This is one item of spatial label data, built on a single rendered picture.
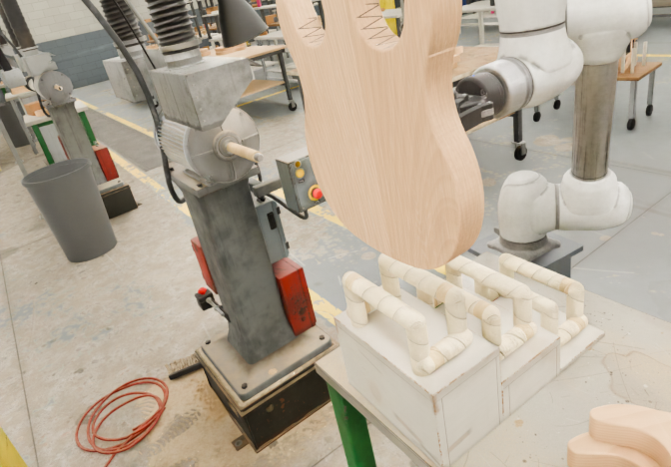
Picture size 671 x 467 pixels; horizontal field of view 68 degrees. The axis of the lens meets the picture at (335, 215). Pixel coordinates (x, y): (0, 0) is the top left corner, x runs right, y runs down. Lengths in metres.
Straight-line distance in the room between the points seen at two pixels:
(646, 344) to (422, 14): 0.83
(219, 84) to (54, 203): 3.07
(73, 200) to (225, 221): 2.48
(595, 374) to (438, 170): 0.61
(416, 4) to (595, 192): 1.23
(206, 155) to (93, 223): 2.79
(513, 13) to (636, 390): 0.68
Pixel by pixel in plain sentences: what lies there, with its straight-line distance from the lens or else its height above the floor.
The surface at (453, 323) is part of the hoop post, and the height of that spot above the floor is 1.16.
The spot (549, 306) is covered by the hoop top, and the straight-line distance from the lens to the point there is 1.04.
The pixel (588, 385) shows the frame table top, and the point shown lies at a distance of 1.07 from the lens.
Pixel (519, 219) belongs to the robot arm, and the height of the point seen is 0.85.
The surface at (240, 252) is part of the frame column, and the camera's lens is 1.95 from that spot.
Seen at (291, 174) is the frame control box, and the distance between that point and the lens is 1.77.
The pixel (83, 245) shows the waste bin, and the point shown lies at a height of 0.14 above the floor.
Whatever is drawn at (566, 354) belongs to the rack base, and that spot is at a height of 0.94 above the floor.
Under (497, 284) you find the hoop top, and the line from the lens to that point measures 0.97.
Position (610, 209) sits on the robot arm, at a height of 0.88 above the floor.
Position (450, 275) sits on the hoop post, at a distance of 1.05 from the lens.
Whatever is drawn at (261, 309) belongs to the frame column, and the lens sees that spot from 2.10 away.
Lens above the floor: 1.68
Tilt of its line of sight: 26 degrees down
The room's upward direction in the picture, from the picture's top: 12 degrees counter-clockwise
